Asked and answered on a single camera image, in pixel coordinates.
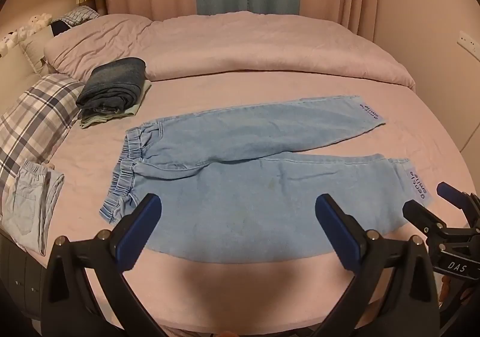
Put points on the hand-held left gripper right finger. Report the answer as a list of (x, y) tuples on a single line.
[(339, 235)]

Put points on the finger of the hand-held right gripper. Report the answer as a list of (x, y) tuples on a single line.
[(425, 222), (455, 192)]

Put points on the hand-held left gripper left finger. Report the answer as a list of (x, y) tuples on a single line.
[(138, 233)]

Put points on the light blue denim pants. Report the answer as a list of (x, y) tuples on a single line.
[(232, 187)]

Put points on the folded pale blue pants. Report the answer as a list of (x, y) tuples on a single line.
[(32, 205)]

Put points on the folded light green garment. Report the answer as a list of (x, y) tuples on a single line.
[(135, 104)]

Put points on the folded dark blue jeans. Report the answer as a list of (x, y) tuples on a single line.
[(112, 83)]

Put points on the plaid pillow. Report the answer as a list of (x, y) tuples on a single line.
[(35, 119)]

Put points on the pink duvet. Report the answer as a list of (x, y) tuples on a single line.
[(270, 48)]

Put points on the cream pillow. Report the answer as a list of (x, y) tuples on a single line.
[(35, 48)]

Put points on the blue checked cloth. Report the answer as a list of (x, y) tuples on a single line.
[(80, 15)]

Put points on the white plush toys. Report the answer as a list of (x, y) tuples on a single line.
[(22, 31)]

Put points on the white wall socket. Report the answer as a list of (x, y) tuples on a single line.
[(466, 41)]

